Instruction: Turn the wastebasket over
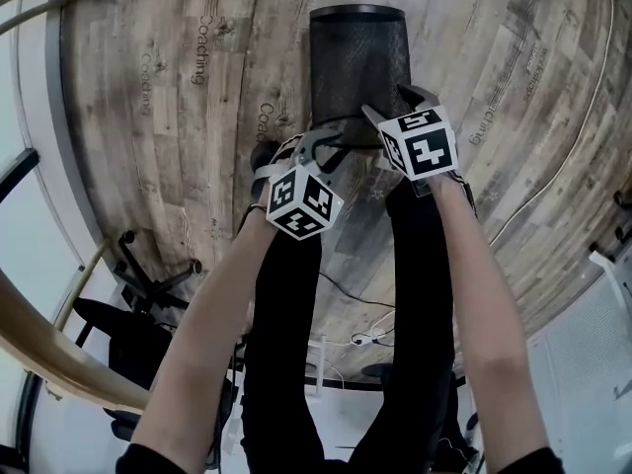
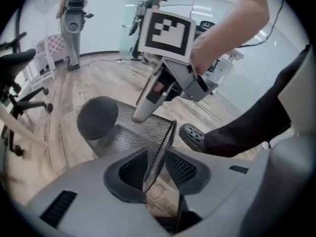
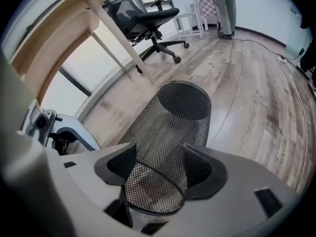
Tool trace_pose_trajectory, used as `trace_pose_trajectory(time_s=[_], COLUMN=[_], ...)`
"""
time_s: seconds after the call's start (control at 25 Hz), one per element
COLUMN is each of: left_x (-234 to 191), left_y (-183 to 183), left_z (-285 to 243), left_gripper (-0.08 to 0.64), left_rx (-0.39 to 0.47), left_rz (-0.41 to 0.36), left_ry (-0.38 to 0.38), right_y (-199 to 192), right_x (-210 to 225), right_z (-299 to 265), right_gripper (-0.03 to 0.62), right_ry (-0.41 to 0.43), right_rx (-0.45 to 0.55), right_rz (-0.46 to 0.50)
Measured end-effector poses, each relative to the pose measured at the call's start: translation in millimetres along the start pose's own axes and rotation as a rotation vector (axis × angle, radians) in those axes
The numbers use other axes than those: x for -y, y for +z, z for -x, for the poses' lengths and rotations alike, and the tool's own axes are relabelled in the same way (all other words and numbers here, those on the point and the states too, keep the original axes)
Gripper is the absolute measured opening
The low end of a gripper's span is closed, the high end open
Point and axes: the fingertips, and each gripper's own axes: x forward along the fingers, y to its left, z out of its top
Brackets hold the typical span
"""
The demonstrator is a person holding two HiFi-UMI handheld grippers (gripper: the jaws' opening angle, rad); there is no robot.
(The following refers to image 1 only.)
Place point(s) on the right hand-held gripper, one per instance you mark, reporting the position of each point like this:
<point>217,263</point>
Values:
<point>424,151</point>

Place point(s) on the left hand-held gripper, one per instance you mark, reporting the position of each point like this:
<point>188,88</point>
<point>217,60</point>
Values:
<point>301,205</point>

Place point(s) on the black mesh waste bin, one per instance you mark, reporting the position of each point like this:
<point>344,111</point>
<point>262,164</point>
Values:
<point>360,62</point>

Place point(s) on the person's right forearm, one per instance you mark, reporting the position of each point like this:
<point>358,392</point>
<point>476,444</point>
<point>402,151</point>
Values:
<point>484,314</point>

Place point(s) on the person's left shoe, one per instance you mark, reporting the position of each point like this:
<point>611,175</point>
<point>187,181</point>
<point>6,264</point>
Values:
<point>261,156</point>

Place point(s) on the person's right leg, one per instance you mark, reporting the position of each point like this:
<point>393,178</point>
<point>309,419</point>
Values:
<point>419,289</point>

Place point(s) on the white power strip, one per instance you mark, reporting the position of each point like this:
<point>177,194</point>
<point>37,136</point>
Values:
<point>375,336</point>

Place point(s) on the black round stand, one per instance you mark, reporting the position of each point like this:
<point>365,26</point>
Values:
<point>377,371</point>

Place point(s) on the black office chair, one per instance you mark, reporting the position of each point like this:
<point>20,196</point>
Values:
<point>128,343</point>
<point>622,230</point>

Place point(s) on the white desk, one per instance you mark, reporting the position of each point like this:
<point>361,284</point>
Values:
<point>605,260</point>

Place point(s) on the person's black shirt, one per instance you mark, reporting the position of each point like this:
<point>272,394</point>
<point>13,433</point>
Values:
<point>148,459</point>

